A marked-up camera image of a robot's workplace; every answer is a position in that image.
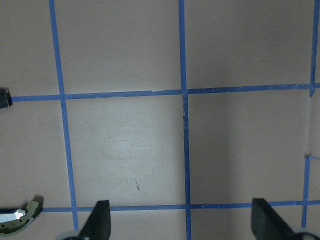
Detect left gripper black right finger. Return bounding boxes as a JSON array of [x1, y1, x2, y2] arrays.
[[251, 198, 295, 240]]

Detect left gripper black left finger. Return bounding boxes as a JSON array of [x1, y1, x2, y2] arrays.
[[77, 200, 111, 240]]

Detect curved metal brake shoe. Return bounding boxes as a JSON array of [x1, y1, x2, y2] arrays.
[[0, 195, 44, 238]]

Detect black rectangular plastic part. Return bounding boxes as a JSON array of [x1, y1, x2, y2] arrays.
[[0, 88, 13, 109]]

